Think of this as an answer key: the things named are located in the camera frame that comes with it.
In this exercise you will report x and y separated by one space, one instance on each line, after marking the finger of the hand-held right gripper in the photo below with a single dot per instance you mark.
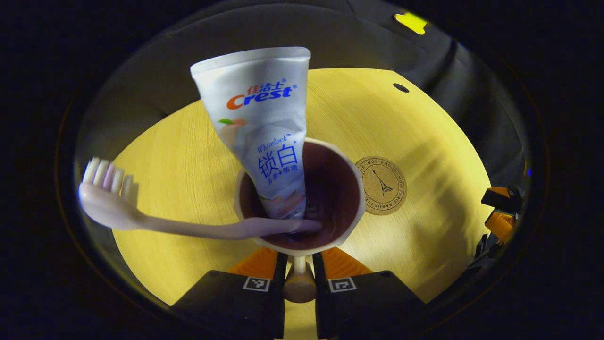
502 225
502 198

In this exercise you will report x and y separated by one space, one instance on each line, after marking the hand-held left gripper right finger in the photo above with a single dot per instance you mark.
320 302

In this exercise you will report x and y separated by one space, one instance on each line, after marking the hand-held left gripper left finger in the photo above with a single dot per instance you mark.
281 302

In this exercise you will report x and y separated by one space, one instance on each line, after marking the beige cup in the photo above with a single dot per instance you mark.
339 189

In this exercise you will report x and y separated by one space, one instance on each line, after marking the pink toothbrush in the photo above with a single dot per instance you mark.
188 229

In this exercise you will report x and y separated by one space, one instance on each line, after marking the white toothpaste tube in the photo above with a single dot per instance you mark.
264 123

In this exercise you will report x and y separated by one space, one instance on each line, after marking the black backdrop cloth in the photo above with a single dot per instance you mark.
141 85

